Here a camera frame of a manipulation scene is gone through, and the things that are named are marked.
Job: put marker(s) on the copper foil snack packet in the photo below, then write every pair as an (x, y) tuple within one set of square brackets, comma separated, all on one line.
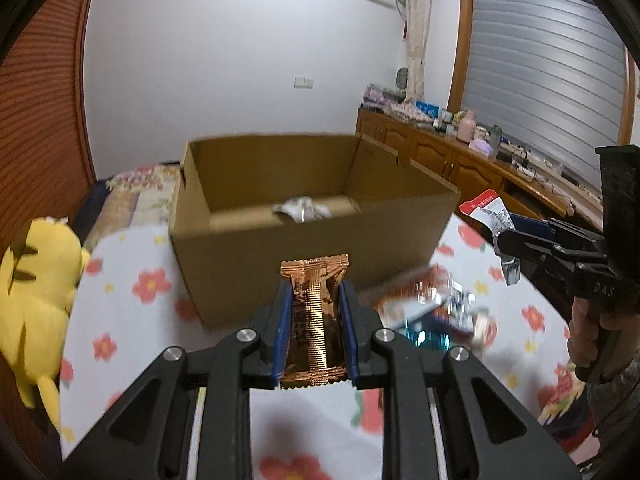
[(312, 310)]

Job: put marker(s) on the white flower print bedsheet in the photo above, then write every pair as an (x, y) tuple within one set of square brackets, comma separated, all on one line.
[(130, 310)]

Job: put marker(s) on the brown cardboard box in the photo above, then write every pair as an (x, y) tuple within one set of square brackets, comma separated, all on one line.
[(300, 245)]

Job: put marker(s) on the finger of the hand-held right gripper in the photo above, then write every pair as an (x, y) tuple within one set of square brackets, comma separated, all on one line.
[(532, 225), (525, 245)]

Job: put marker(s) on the white blue snack packet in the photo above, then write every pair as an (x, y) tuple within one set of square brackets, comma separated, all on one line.
[(450, 300)]

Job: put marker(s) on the pink bottle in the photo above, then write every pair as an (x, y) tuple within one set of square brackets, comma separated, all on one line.
[(466, 127)]

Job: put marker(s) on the person's right hand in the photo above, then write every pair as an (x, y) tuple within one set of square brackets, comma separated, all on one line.
[(582, 330)]

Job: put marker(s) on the wooden cabinet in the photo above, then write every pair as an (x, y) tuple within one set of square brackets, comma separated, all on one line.
[(430, 152)]

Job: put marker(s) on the pastel floral quilt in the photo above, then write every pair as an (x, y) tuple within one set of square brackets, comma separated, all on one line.
[(145, 190)]

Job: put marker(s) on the beige curtain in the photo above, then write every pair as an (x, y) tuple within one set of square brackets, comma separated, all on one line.
[(417, 35)]

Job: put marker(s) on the green lid bottle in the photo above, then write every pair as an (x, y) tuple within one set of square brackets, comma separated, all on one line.
[(494, 140)]

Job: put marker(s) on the small desk fan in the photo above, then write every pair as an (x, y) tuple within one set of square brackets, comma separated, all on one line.
[(400, 79)]

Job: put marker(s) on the blue foil snack packet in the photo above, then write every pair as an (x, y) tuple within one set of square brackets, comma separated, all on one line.
[(425, 335)]

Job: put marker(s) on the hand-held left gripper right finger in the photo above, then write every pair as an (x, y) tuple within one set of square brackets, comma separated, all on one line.
[(348, 330)]

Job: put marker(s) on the white red snack packet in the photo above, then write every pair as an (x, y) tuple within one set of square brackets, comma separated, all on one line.
[(487, 210)]

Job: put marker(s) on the silver snack packet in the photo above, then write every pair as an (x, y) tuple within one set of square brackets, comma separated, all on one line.
[(300, 208)]

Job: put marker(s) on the pale pink box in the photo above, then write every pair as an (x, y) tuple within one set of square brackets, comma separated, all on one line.
[(481, 146)]

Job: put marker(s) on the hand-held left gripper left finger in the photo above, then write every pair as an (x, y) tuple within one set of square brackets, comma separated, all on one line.
[(281, 330)]

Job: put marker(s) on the grey window blind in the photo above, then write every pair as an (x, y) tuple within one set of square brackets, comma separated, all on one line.
[(540, 70)]

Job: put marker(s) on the white wall switch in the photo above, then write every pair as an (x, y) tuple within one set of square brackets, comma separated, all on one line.
[(303, 83)]

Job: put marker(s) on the yellow plush toy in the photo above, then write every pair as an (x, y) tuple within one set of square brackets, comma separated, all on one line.
[(35, 300)]

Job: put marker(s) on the person's right forearm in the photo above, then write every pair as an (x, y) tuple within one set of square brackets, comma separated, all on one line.
[(615, 410)]

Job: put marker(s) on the brown slatted wardrobe door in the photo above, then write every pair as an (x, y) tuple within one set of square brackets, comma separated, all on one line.
[(40, 135)]

